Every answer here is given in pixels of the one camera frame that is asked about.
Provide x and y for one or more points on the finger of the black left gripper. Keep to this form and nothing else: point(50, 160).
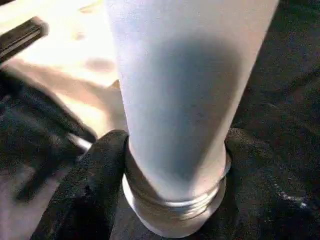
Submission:
point(47, 172)

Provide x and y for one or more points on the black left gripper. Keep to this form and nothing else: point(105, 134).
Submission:
point(22, 37)

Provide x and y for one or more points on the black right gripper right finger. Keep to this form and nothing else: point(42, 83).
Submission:
point(257, 190)

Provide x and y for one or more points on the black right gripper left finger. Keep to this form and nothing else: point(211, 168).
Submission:
point(87, 190)

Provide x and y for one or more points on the white plastic table top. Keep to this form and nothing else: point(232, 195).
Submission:
point(62, 50)

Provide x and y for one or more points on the white plastic table leg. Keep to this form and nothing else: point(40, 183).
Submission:
point(187, 100)

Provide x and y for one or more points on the black table mat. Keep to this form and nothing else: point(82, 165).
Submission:
point(287, 100)

